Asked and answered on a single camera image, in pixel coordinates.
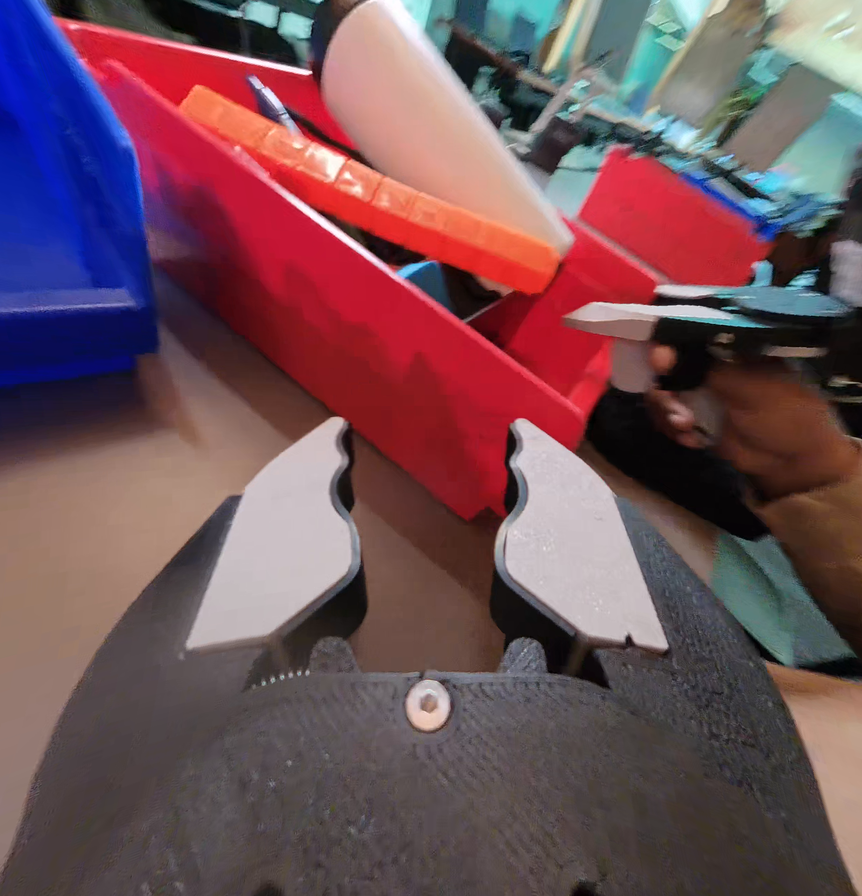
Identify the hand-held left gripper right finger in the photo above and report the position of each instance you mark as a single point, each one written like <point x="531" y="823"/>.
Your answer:
<point x="578" y="560"/>

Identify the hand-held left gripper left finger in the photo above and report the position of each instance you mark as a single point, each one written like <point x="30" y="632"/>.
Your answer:
<point x="277" y="560"/>

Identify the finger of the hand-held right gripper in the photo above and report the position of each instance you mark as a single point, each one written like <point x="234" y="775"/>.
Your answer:
<point x="613" y="320"/>
<point x="690" y="292"/>

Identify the red plastic bin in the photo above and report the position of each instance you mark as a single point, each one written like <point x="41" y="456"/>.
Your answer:
<point x="669" y="217"/>
<point x="333" y="336"/>

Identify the orange segmented plastic bar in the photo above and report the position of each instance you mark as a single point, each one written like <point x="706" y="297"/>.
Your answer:
<point x="375" y="203"/>

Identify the blue ballpoint pen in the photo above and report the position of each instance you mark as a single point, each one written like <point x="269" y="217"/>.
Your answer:
<point x="273" y="105"/>

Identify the person's right forearm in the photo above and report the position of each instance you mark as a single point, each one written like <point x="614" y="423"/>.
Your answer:
<point x="823" y="546"/>

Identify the person's right hand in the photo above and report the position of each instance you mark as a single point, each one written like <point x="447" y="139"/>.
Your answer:
<point x="774" y="434"/>

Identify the black chair armrest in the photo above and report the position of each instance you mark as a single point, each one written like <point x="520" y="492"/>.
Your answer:
<point x="669" y="462"/>

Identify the teal mesh chair seat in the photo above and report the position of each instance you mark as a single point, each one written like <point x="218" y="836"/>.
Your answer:
<point x="774" y="602"/>

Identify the white cylindrical bottle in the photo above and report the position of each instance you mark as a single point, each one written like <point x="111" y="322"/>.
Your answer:
<point x="431" y="126"/>

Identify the blue plastic bin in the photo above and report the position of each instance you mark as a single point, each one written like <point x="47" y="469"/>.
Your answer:
<point x="53" y="210"/>

